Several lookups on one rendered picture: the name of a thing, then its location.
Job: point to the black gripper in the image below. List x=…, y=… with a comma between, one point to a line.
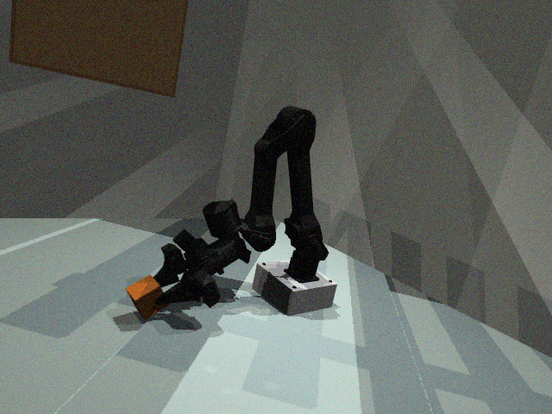
x=195, y=282

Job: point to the orange block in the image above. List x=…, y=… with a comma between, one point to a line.
x=143, y=294

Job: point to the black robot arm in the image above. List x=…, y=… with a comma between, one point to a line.
x=293, y=131

